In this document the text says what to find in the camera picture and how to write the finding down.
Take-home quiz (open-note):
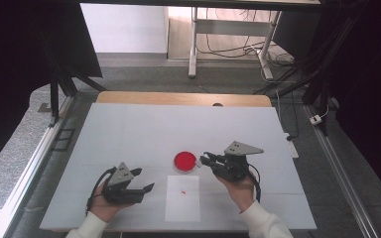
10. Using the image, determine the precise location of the wooden table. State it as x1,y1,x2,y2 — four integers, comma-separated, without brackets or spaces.
95,90,273,108

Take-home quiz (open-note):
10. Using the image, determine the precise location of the round red ink pad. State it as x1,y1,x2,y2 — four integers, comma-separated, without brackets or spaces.
173,151,198,174

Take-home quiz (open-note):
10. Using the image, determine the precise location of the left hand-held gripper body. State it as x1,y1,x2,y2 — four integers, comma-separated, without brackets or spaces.
101,162,146,205

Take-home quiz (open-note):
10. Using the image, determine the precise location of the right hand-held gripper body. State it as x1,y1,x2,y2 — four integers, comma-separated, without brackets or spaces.
210,141,265,183

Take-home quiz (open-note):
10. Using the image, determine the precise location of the person's left hand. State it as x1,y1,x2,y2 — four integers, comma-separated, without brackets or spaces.
88,187,133,223

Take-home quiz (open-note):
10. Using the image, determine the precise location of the hand-held gripper cable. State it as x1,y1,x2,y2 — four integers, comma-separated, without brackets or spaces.
246,163,262,203
84,167,117,216

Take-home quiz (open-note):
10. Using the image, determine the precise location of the person's right hand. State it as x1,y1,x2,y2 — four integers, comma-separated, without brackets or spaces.
215,170,257,213

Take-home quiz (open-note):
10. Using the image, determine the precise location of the white desk frame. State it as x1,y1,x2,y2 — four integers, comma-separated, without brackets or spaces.
188,6,283,80

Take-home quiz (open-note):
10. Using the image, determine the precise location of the aluminium floor rail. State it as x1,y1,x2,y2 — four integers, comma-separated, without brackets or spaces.
0,95,77,238
302,104,380,238

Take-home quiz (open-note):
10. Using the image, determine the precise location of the white paper sheet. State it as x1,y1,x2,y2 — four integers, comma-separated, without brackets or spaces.
164,175,201,223

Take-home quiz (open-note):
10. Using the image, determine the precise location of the black metal stand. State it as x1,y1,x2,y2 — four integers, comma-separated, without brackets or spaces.
36,19,107,128
254,6,371,137

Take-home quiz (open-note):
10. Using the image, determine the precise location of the right hand-held gripper cable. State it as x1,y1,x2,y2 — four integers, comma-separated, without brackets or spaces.
246,163,262,203

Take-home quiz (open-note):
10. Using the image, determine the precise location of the white table cover board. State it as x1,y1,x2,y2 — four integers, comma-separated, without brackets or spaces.
39,102,318,231

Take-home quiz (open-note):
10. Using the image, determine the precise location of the black curtain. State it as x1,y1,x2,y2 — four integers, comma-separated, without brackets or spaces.
311,0,381,206
0,0,103,179

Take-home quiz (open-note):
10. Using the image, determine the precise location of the white power strip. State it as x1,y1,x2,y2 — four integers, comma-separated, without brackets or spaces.
283,132,300,160

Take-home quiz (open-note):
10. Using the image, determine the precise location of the left hand-held gripper cable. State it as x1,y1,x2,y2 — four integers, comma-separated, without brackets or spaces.
84,167,117,216

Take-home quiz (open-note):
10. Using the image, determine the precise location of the tangle of dark cables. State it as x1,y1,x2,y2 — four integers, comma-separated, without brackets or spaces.
196,8,296,67

